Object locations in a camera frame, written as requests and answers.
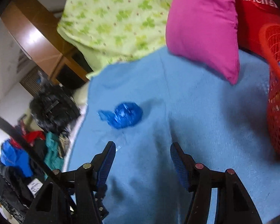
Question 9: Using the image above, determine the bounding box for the green clover quilt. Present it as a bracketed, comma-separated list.
[57, 0, 172, 78]

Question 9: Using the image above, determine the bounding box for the black cable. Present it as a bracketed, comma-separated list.
[0, 111, 73, 199]

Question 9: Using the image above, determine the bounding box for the teal garment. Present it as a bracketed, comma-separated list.
[44, 132, 69, 170]

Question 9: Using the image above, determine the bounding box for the red gift bag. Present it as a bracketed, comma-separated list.
[235, 0, 280, 57]

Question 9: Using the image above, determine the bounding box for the magenta pillow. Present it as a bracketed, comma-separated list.
[165, 0, 240, 84]

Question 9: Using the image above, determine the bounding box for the bright blue garment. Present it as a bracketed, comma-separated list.
[0, 140, 33, 178]

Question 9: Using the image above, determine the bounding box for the red plastic mesh basket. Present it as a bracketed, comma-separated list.
[259, 24, 280, 160]

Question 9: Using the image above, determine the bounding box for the wooden bed frame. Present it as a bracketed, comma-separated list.
[1, 0, 88, 88]

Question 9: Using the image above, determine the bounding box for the red garment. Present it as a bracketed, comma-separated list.
[23, 131, 46, 146]

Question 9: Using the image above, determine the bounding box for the blue plastic bag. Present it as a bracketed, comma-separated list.
[97, 102, 143, 129]

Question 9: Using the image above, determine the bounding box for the blue bed blanket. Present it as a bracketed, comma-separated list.
[67, 48, 280, 223]

